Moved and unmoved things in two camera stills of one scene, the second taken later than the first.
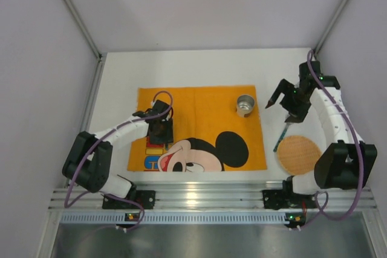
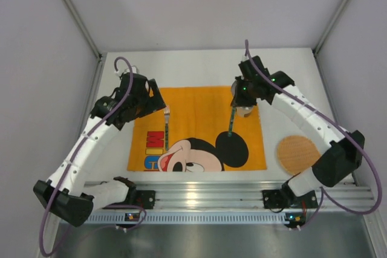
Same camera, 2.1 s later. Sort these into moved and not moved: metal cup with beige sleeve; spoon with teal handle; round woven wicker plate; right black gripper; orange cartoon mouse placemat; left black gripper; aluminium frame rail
Moved: left black gripper; right black gripper; spoon with teal handle
Not moved: metal cup with beige sleeve; orange cartoon mouse placemat; aluminium frame rail; round woven wicker plate
